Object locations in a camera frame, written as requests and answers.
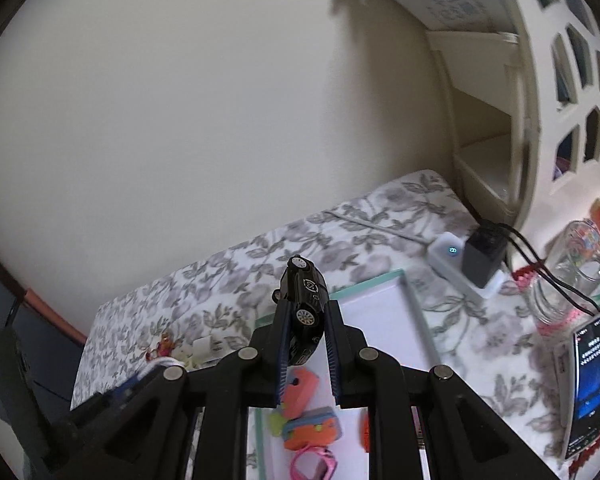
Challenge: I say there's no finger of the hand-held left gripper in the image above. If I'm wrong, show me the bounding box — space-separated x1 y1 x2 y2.
70 366 163 428

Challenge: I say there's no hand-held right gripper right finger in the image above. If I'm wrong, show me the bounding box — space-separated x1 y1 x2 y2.
326 301 561 480

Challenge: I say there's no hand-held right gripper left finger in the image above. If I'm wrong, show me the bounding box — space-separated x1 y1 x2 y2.
45 301 289 480

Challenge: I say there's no coral phone-shaped toy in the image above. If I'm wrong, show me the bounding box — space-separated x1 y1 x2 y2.
280 367 320 420

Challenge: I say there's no teal-rimmed white tray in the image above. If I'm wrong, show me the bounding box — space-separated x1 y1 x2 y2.
245 268 441 480

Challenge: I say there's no black toy car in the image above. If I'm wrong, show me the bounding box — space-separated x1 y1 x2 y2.
271 255 328 367

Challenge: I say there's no blue and orange toy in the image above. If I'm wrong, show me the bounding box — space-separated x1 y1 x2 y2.
282 408 342 453

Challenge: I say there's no pink toy watch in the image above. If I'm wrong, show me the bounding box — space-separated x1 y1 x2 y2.
290 447 338 480

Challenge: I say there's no pink and orange toy figure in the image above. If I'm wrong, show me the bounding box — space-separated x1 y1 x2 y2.
147 332 179 361

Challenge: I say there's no dark cabinet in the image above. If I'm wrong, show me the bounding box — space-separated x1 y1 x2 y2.
0 250 88 461

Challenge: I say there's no grey floral bedsheet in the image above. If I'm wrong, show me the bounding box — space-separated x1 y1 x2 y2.
70 170 600 480

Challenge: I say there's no white charging hub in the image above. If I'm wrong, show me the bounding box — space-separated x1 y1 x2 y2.
426 232 513 301

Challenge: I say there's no black power adapter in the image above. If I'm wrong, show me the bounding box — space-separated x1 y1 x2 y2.
461 220 511 288

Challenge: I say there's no clear glass jar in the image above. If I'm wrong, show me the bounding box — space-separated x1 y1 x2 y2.
527 220 600 326

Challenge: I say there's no black smartphone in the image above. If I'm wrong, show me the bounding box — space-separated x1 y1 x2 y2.
562 310 600 461

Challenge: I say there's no white lattice storage shelf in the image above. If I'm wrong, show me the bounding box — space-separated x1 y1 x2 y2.
370 0 600 231

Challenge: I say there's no black cable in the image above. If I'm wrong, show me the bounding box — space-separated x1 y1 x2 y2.
497 222 600 313
500 232 600 317

